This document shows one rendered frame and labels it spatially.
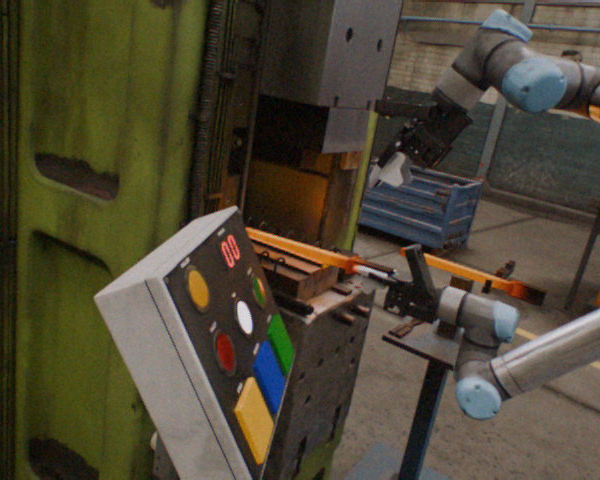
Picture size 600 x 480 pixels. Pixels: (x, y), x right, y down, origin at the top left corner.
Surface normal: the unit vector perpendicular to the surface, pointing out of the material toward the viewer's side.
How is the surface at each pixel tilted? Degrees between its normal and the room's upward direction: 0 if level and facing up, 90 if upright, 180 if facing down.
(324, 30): 90
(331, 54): 90
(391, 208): 90
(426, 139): 90
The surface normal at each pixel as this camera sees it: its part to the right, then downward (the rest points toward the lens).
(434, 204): -0.59, 0.14
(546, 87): 0.23, 0.66
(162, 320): -0.13, 0.28
